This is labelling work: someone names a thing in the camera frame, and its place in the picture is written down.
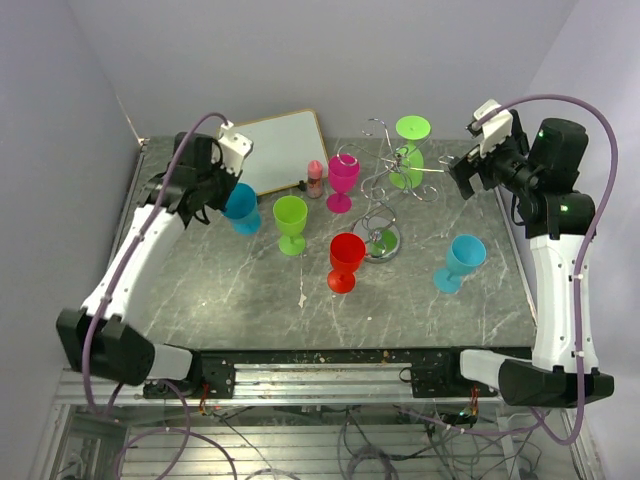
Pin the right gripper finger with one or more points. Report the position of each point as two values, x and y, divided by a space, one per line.
464 183
462 169

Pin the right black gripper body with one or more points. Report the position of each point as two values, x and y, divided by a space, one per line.
501 165

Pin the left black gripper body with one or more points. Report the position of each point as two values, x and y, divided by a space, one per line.
218 184

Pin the blue wine glass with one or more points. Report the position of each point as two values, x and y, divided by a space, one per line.
242 210
465 254

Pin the green wine glass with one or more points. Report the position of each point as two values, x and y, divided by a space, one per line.
414 129
290 215

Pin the pink wine glass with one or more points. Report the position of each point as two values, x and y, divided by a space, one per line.
343 173

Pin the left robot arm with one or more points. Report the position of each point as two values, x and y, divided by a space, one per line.
98 338

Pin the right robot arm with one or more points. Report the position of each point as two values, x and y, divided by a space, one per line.
540 174

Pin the green wine glass on table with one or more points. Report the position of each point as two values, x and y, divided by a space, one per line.
290 215

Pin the chrome wine glass rack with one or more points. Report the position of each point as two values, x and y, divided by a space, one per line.
378 227

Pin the red wine glass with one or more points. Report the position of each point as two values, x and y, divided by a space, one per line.
347 252

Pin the small pink bottle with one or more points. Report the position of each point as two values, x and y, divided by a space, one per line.
314 184

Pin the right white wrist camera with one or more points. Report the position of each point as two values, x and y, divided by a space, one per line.
491 124

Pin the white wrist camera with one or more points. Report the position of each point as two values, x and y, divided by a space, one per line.
491 124
235 148

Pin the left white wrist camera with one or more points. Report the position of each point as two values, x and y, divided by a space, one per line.
235 148

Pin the small whiteboard with wooden frame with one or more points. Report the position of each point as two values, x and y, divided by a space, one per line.
283 146

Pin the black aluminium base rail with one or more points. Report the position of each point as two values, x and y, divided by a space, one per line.
359 374

